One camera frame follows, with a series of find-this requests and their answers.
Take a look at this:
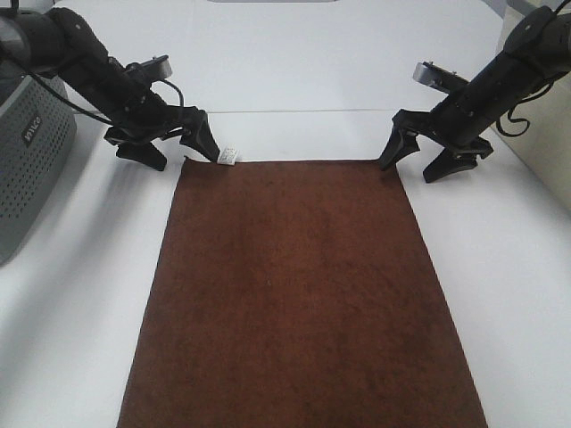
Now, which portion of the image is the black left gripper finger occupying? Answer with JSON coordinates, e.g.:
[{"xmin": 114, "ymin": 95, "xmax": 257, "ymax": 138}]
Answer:
[
  {"xmin": 116, "ymin": 144, "xmax": 167, "ymax": 171},
  {"xmin": 179, "ymin": 111, "xmax": 219, "ymax": 161}
]

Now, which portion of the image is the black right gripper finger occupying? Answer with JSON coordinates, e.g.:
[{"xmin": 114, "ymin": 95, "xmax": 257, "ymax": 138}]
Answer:
[
  {"xmin": 378, "ymin": 111, "xmax": 420, "ymax": 170},
  {"xmin": 423, "ymin": 149, "xmax": 477, "ymax": 183}
]

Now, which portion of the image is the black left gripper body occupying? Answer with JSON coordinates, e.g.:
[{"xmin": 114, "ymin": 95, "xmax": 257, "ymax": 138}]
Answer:
[{"xmin": 104, "ymin": 70, "xmax": 199, "ymax": 145}]

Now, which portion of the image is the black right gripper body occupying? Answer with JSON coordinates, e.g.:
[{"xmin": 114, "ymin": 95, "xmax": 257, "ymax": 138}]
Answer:
[{"xmin": 418, "ymin": 88, "xmax": 493, "ymax": 159}]

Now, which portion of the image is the brown towel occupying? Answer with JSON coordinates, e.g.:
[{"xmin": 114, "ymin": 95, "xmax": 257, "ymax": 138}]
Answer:
[{"xmin": 118, "ymin": 160, "xmax": 486, "ymax": 427}]

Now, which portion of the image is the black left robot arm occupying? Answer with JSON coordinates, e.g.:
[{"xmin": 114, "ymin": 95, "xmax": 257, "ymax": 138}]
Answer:
[{"xmin": 1, "ymin": 2, "xmax": 220, "ymax": 171}]

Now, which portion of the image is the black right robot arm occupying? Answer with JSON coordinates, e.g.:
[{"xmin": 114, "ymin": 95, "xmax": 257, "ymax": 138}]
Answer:
[{"xmin": 379, "ymin": 6, "xmax": 570, "ymax": 183}]

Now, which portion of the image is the white towel label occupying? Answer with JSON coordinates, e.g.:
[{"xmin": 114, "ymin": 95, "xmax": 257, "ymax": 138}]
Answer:
[{"xmin": 218, "ymin": 146, "xmax": 239, "ymax": 166}]

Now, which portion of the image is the grey perforated plastic basket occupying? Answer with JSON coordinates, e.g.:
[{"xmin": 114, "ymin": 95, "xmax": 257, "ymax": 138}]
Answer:
[{"xmin": 1, "ymin": 76, "xmax": 77, "ymax": 263}]

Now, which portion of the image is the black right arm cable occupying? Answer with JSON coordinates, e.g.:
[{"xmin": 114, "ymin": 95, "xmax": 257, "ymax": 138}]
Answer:
[{"xmin": 495, "ymin": 66, "xmax": 559, "ymax": 137}]

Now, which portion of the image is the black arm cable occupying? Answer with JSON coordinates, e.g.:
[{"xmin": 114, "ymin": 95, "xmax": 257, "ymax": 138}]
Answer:
[
  {"xmin": 26, "ymin": 70, "xmax": 186, "ymax": 126},
  {"xmin": 495, "ymin": 66, "xmax": 559, "ymax": 137}
]

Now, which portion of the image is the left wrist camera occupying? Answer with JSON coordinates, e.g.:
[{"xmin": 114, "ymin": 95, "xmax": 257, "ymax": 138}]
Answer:
[{"xmin": 126, "ymin": 55, "xmax": 172, "ymax": 84}]

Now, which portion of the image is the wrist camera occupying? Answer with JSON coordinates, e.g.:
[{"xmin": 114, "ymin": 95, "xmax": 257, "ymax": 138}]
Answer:
[
  {"xmin": 412, "ymin": 62, "xmax": 468, "ymax": 95},
  {"xmin": 126, "ymin": 55, "xmax": 172, "ymax": 84}
]

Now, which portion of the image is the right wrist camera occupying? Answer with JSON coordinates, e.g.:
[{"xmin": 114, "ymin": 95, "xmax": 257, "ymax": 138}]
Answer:
[{"xmin": 412, "ymin": 62, "xmax": 468, "ymax": 95}]

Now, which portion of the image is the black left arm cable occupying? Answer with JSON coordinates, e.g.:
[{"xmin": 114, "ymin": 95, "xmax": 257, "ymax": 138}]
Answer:
[{"xmin": 26, "ymin": 70, "xmax": 186, "ymax": 126}]

